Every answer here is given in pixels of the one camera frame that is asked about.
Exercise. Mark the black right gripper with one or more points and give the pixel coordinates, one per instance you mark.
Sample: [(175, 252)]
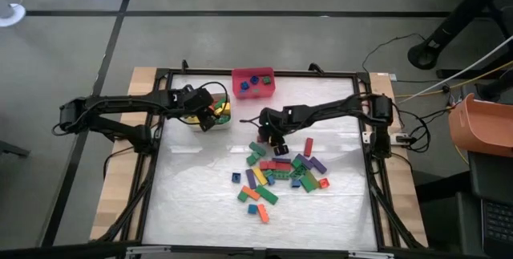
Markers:
[(276, 120)]

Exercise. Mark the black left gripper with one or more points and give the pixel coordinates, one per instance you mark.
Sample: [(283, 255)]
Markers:
[(196, 100)]

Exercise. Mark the purple long block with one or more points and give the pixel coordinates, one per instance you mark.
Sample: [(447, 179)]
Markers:
[(281, 160), (251, 179), (304, 161), (318, 165)]

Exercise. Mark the yellow long block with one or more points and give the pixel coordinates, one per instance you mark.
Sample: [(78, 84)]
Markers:
[(192, 119), (225, 109), (259, 176)]

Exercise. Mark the red long block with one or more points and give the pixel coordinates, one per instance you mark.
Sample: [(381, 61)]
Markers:
[(280, 166), (308, 146)]

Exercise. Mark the green long block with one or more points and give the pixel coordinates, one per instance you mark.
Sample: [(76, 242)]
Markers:
[(219, 104), (221, 119), (257, 148), (298, 173), (281, 175), (266, 195)]

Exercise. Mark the green small block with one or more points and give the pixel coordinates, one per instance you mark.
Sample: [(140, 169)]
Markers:
[(242, 196), (296, 163), (267, 173), (253, 159), (266, 79)]

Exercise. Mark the orange-red small block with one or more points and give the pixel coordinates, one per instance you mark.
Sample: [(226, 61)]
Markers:
[(324, 183)]

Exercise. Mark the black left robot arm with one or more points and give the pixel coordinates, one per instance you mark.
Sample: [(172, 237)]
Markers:
[(120, 100)]

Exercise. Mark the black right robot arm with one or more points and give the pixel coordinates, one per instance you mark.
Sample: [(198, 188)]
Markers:
[(332, 108)]

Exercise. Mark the white plastic bin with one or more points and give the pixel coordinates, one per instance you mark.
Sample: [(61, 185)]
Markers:
[(224, 127)]

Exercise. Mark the red small block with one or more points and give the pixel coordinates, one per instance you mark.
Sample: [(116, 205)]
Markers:
[(264, 165)]

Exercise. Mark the pink plastic bin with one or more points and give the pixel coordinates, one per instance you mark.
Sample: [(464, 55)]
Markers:
[(258, 90)]

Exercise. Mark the white mounting plate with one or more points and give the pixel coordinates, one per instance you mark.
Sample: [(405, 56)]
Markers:
[(366, 137)]

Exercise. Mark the wooden table side board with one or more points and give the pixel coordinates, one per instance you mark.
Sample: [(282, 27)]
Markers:
[(405, 195), (114, 187)]

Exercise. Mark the small white tag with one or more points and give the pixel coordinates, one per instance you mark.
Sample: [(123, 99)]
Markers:
[(392, 77)]

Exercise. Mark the black floor object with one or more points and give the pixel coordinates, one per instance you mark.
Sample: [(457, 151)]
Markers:
[(12, 149)]

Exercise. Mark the orange plastic bin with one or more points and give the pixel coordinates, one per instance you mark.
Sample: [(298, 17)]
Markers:
[(481, 126)]

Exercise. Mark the white round floor object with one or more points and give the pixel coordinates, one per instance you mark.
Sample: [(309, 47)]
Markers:
[(16, 16)]

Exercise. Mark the black floor stand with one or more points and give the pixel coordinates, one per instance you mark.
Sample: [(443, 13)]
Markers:
[(461, 14)]

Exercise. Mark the black laptop keyboard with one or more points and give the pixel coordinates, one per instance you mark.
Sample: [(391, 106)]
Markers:
[(499, 223)]

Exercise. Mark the black table frame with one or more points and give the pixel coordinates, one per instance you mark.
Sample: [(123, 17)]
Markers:
[(320, 73)]

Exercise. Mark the silver bracket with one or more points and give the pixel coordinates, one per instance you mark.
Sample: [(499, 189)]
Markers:
[(370, 255), (148, 250)]

